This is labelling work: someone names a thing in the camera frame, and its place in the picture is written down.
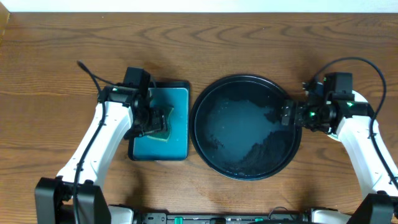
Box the light blue plate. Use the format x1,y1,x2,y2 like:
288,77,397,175
327,90,369,142

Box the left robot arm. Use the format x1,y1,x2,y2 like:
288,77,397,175
34,85,167,223

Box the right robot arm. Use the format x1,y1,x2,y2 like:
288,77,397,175
282,98,397,223

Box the black rectangular tray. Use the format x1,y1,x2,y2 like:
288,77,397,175
127,80,191,162

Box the teal tray liner mat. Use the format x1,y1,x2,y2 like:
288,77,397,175
132,87,189,161

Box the left black cable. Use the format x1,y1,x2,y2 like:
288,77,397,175
72,59,125,224

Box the right black cable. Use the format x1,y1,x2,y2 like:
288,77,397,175
310,56,398,190

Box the green yellow sponge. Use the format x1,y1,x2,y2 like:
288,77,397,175
148,106,174,142

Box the round black tray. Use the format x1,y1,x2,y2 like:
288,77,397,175
189,74,302,180

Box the black cable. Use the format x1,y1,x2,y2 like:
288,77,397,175
310,56,398,190
72,59,125,224

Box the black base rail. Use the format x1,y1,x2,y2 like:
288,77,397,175
132,212,312,224

